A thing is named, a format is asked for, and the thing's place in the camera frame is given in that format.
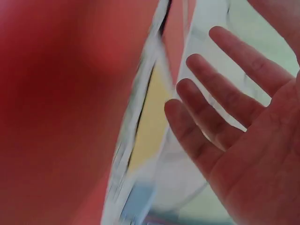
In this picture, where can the person's right hand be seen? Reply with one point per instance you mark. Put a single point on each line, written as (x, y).
(257, 164)

